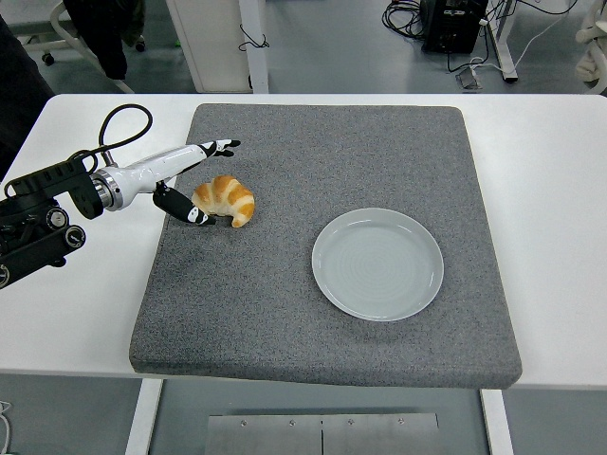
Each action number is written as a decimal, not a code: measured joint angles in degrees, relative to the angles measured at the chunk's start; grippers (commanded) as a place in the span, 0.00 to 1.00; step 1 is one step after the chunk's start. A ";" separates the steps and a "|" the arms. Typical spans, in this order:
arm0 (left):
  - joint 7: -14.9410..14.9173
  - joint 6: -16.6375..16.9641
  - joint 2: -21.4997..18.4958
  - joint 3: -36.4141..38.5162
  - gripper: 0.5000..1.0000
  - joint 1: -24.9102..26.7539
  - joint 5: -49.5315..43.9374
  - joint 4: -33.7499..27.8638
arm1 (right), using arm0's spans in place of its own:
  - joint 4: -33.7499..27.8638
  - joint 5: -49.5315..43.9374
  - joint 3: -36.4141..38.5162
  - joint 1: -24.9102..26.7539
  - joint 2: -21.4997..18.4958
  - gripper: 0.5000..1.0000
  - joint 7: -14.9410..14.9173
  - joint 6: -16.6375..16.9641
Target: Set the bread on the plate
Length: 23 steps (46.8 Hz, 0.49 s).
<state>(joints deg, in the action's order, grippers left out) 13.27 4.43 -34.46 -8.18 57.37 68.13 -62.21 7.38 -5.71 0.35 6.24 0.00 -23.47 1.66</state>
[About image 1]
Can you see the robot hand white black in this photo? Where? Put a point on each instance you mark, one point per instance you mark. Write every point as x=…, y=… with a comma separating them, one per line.
x=152, y=168

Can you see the croissant bread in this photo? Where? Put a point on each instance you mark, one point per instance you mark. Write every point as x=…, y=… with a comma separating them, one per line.
x=232, y=194

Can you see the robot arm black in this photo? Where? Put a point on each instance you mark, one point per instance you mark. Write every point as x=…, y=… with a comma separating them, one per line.
x=38, y=237

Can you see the grey round plate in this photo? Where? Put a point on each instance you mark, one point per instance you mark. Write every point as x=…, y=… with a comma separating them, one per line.
x=377, y=265

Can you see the grey metal plate with screws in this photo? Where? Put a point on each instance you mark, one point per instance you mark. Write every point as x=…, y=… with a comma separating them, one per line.
x=322, y=433

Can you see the white desk panel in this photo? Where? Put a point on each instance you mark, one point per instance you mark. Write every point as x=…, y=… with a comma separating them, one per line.
x=208, y=42

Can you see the person's legs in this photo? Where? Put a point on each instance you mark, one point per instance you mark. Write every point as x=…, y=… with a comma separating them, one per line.
x=104, y=33

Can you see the person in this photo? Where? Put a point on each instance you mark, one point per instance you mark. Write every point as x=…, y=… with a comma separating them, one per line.
x=19, y=95

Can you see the grey felt mat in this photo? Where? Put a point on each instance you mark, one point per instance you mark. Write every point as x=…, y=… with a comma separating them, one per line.
x=265, y=294

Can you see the white table leg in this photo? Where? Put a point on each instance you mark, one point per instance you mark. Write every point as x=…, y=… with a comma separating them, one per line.
x=140, y=422
x=498, y=426

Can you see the clear floor box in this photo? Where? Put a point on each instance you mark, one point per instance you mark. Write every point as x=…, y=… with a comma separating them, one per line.
x=468, y=78

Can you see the black equipment box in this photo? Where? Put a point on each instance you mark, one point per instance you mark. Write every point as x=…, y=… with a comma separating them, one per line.
x=450, y=28

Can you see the white desk leg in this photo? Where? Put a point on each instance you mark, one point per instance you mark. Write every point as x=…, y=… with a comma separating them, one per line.
x=503, y=42

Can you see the white rolling chair frame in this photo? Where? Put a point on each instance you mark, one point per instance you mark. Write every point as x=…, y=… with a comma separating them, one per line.
x=78, y=49

